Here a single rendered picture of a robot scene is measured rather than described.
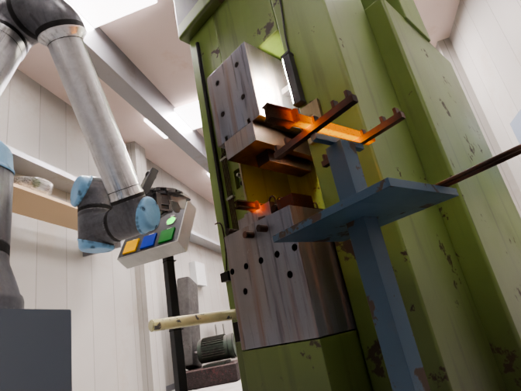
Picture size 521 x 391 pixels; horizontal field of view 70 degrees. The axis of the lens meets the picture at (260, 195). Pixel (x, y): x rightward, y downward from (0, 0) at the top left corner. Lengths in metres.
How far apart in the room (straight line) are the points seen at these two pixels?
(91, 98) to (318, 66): 0.96
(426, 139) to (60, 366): 1.58
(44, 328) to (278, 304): 0.89
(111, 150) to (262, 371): 0.91
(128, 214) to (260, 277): 0.60
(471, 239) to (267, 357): 0.91
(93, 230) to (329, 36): 1.17
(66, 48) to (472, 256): 1.53
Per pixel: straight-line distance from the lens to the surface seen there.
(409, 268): 1.29
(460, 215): 1.70
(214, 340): 5.69
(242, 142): 1.65
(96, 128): 1.02
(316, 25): 1.75
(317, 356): 1.27
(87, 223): 1.09
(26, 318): 0.58
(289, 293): 1.31
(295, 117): 0.99
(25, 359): 0.58
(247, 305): 1.46
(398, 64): 1.98
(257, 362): 1.46
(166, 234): 1.76
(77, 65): 1.06
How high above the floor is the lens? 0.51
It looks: 20 degrees up
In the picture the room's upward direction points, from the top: 11 degrees counter-clockwise
